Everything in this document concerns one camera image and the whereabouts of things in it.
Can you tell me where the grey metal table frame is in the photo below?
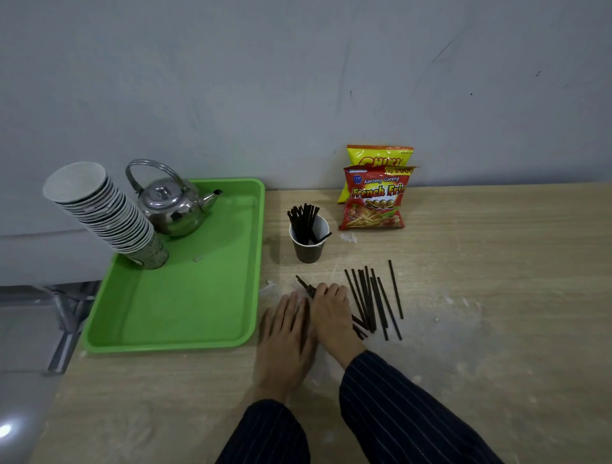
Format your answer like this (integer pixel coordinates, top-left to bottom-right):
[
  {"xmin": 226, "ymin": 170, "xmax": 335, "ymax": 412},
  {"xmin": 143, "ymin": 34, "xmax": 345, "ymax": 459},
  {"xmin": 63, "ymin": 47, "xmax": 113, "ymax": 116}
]
[{"xmin": 45, "ymin": 282, "xmax": 102, "ymax": 374}]

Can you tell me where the person's left forearm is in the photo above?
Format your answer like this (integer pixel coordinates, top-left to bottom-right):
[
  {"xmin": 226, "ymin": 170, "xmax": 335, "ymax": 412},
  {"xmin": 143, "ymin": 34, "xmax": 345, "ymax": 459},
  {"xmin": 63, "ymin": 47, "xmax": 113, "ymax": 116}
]
[{"xmin": 215, "ymin": 389, "xmax": 311, "ymax": 464}]

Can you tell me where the person's right forearm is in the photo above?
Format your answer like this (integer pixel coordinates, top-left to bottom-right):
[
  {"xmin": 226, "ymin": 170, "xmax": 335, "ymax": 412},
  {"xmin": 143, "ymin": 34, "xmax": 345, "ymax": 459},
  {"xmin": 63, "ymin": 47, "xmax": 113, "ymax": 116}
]
[{"xmin": 339, "ymin": 350, "xmax": 505, "ymax": 464}]

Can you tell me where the black straw bundle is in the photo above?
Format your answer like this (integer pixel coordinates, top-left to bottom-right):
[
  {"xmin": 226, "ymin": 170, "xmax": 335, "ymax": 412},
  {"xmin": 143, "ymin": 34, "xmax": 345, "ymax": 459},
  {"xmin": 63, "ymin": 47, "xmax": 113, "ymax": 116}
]
[{"xmin": 295, "ymin": 275, "xmax": 369, "ymax": 341}]

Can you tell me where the person's left hand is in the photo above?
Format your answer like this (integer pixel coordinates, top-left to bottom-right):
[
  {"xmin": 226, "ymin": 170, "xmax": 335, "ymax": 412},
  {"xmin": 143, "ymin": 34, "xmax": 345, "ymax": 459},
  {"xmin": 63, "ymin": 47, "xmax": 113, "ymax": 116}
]
[{"xmin": 253, "ymin": 293, "xmax": 318, "ymax": 402}]

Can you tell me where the upright bunch of black straws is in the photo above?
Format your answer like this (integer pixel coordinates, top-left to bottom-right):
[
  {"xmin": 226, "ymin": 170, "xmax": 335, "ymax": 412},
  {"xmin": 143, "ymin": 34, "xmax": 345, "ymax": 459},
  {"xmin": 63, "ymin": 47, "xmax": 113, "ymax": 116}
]
[{"xmin": 287, "ymin": 204, "xmax": 332, "ymax": 245}]

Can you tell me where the green plastic tray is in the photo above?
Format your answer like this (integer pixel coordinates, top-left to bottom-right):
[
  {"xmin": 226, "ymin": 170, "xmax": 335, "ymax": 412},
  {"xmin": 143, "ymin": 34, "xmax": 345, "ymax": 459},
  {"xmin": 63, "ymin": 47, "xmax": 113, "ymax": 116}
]
[{"xmin": 81, "ymin": 178, "xmax": 266, "ymax": 355}]

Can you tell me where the red snack packet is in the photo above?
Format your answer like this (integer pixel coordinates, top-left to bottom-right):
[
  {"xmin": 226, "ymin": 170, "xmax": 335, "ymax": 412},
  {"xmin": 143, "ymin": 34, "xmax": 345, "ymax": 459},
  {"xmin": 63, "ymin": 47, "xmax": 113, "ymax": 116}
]
[{"xmin": 339, "ymin": 165, "xmax": 418, "ymax": 231}]

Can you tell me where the loose row of black straws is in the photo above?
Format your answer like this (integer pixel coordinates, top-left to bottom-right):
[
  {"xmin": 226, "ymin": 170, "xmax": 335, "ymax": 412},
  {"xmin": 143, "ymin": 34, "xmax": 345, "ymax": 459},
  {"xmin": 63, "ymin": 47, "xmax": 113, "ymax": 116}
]
[{"xmin": 344, "ymin": 259, "xmax": 404, "ymax": 342}]

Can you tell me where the person's right hand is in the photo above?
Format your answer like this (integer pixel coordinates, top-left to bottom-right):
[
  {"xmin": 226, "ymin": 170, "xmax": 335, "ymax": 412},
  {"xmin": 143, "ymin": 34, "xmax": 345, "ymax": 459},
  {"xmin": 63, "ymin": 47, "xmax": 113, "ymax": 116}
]
[{"xmin": 310, "ymin": 283, "xmax": 367, "ymax": 370}]

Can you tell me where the dark paper cup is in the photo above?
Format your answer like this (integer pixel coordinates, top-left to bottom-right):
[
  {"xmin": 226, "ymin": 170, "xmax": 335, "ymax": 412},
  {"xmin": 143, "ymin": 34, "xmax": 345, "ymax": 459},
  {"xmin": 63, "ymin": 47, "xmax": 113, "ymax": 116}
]
[{"xmin": 289, "ymin": 215, "xmax": 331, "ymax": 265}]

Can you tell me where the stack of white paper cups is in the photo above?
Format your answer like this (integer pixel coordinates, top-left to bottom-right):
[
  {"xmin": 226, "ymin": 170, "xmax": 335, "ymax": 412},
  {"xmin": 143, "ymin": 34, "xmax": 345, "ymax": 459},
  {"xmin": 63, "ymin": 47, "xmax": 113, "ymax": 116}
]
[{"xmin": 42, "ymin": 162, "xmax": 169, "ymax": 270}]

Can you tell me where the yellow snack packet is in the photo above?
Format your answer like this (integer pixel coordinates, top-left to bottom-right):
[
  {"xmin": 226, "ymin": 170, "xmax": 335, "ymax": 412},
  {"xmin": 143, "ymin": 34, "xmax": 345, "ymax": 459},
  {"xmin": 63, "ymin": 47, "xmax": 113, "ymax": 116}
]
[{"xmin": 337, "ymin": 145, "xmax": 415, "ymax": 204}]

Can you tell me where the stainless steel kettle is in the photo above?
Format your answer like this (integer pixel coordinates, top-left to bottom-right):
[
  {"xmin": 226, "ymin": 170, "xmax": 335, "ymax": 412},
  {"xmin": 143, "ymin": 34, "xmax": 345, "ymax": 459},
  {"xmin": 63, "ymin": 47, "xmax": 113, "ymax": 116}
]
[{"xmin": 125, "ymin": 159, "xmax": 224, "ymax": 238}]

